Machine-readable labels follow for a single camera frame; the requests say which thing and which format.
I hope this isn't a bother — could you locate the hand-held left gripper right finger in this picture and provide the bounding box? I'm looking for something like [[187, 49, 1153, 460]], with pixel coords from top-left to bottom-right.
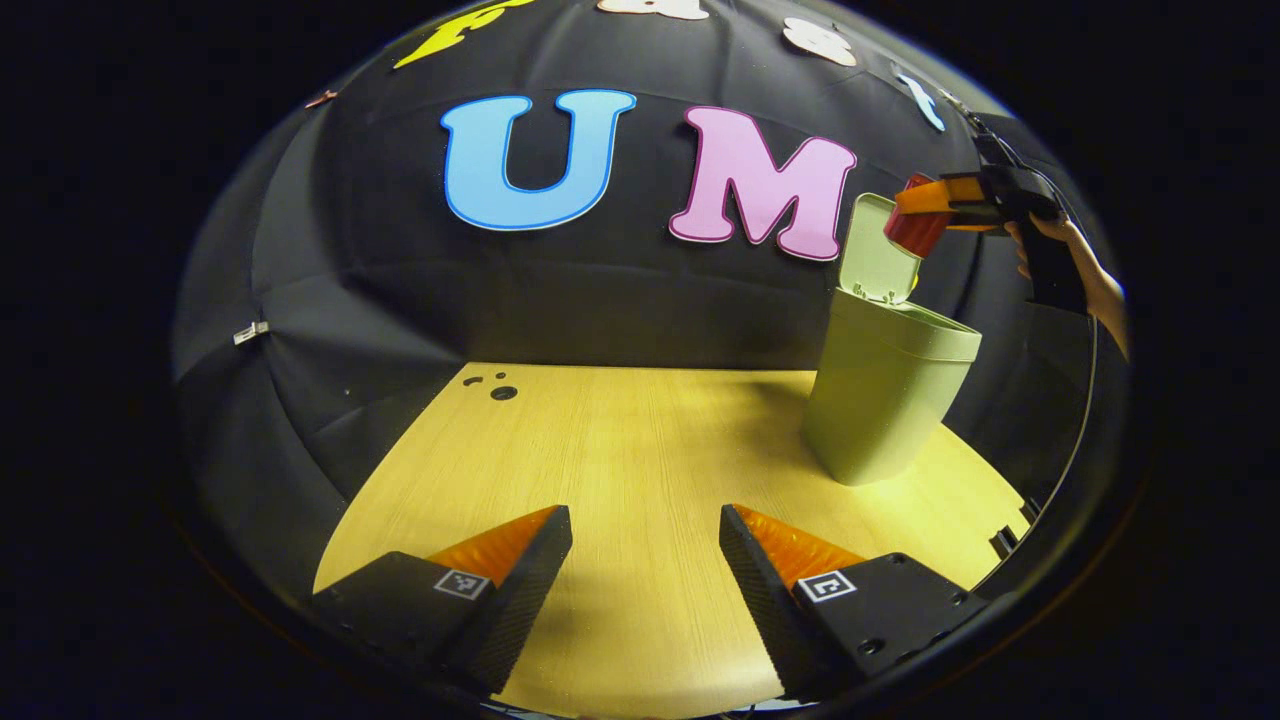
[[718, 503, 991, 701]]

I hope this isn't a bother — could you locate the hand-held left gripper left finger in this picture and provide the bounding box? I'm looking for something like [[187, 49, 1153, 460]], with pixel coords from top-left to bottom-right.
[[312, 505, 574, 696]]

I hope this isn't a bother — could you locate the red pop can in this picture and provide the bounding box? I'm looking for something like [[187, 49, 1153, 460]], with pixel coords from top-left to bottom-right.
[[884, 172, 951, 259]]

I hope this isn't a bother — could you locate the green desktop garbage bin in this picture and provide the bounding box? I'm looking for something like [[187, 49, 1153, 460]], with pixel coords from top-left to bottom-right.
[[802, 192, 983, 487]]

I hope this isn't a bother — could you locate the wooden desktop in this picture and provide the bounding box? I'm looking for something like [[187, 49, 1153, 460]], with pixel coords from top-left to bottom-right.
[[312, 362, 1033, 719]]

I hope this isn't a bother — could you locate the black backdrop cloth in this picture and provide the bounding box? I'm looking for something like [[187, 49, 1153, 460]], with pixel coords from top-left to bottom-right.
[[170, 0, 1121, 601]]

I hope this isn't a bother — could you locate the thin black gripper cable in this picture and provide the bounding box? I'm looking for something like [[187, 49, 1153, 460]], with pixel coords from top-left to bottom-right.
[[975, 315, 1101, 601]]

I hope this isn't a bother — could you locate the black desk edge bracket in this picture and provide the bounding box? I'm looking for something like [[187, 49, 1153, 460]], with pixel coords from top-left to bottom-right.
[[990, 497, 1041, 561]]

